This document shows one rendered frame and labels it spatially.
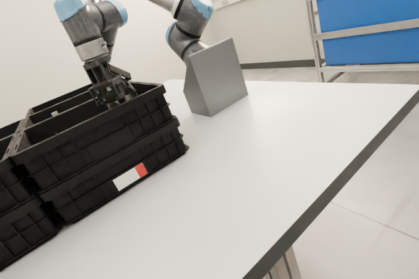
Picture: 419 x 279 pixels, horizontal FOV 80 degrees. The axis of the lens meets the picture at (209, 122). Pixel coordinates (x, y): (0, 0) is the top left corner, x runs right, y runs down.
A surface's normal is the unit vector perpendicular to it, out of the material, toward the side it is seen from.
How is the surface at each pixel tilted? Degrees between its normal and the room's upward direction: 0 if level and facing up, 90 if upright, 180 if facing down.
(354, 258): 0
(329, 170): 0
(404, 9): 90
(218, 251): 0
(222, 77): 90
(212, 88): 90
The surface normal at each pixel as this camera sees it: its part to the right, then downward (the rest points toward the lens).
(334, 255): -0.32, -0.87
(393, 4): -0.76, 0.48
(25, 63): 0.57, 0.14
